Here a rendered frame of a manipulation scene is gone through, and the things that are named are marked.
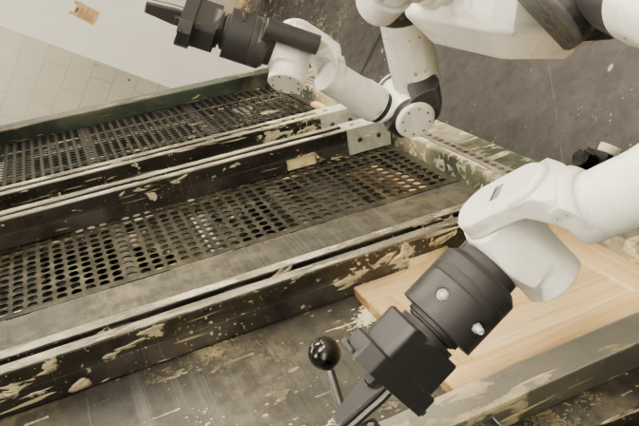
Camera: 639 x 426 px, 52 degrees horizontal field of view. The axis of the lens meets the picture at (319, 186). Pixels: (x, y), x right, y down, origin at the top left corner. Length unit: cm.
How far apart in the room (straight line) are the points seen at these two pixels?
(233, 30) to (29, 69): 527
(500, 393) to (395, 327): 24
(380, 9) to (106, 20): 399
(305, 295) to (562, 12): 58
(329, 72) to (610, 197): 71
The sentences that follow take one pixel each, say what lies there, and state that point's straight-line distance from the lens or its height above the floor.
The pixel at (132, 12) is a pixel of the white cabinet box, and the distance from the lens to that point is 482.
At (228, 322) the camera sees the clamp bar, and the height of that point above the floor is 142.
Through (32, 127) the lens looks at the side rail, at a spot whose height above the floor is 164.
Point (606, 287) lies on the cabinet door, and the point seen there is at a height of 96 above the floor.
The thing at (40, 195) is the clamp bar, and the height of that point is 164.
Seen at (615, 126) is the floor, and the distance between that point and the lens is 245.
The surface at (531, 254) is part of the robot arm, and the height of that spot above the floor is 135.
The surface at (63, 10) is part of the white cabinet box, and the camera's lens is 480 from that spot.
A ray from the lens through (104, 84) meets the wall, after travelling 638.
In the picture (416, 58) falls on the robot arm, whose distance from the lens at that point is 121.
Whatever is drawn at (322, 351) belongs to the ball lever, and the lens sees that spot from 75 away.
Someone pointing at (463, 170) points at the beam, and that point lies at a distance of 149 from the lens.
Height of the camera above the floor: 185
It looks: 29 degrees down
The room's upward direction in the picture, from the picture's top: 72 degrees counter-clockwise
